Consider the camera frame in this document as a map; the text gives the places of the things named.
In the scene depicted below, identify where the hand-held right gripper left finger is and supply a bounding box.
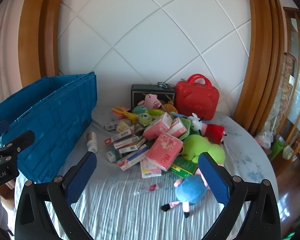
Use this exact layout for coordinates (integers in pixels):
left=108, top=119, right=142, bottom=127
left=14, top=152, right=97, bottom=240

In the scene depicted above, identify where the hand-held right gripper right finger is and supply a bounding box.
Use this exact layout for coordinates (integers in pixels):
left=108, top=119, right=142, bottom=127
left=198, top=152, right=282, bottom=240

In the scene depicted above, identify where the blue dress pig plush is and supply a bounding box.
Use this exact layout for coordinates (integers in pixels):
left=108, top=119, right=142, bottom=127
left=161, top=174, right=210, bottom=218

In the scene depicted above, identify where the large lime green plush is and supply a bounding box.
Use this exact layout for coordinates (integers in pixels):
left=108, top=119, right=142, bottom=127
left=181, top=134, right=225, bottom=168

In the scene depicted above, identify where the blue plastic crate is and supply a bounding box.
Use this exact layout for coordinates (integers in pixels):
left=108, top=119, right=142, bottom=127
left=0, top=71, right=98, bottom=184

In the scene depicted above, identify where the white cloth-covered desktop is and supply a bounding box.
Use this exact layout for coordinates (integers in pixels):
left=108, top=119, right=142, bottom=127
left=14, top=104, right=279, bottom=240

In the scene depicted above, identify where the dark green carton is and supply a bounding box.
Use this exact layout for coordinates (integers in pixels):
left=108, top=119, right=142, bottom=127
left=170, top=156, right=198, bottom=178

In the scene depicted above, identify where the white pill bottle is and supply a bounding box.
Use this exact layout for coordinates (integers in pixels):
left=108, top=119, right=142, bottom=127
left=86, top=131, right=99, bottom=153

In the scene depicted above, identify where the red dress pig plush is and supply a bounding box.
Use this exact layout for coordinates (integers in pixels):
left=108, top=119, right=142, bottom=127
left=202, top=122, right=228, bottom=145

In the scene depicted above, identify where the white rabbit plush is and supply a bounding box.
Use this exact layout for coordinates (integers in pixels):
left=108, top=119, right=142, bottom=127
left=187, top=113, right=207, bottom=133

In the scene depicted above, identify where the pile of medicine boxes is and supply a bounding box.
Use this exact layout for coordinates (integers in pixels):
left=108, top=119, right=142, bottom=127
left=104, top=119, right=150, bottom=172

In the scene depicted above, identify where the white plastic bag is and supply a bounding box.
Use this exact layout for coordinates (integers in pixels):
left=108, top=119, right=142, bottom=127
left=255, top=130, right=274, bottom=149

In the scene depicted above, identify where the white pink tissue pack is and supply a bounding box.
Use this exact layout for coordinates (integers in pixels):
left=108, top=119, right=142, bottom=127
left=140, top=156, right=163, bottom=179

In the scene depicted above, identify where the green bag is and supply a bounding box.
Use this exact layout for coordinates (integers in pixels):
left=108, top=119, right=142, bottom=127
left=269, top=140, right=286, bottom=161

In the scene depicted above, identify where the pale pink curtain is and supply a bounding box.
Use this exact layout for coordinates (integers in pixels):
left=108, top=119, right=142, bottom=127
left=0, top=0, right=28, bottom=110

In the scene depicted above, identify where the yellow plastic tongs toy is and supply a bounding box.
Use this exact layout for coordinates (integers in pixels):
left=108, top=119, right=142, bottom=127
left=111, top=106, right=138, bottom=124

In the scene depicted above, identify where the red toy carry case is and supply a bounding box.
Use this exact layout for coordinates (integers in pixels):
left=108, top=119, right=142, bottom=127
left=175, top=74, right=220, bottom=120

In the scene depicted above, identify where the brown plush toy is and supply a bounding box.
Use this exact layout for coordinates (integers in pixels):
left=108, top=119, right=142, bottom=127
left=161, top=101, right=178, bottom=113

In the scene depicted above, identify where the green one-eyed monster plush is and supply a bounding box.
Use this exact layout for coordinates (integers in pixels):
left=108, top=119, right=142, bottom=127
left=137, top=112, right=154, bottom=127

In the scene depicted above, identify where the yellow-green plush toy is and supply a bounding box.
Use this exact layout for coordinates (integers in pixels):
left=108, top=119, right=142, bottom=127
left=146, top=109, right=167, bottom=117

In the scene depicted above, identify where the teal plush toy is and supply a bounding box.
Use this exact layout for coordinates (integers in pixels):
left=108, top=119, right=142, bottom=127
left=133, top=105, right=149, bottom=115

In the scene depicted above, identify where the pink pig plush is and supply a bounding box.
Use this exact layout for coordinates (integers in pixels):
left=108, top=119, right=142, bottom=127
left=137, top=94, right=163, bottom=110

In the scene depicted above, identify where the black box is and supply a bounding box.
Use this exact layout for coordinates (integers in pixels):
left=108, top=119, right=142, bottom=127
left=131, top=84, right=177, bottom=112

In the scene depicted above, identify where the silver metal clip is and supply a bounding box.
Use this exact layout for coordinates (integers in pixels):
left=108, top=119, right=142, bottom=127
left=156, top=81, right=174, bottom=89

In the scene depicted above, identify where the wooden wall frame post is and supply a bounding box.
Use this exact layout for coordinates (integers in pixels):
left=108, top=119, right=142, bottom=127
left=17, top=0, right=67, bottom=88
left=234, top=0, right=285, bottom=133

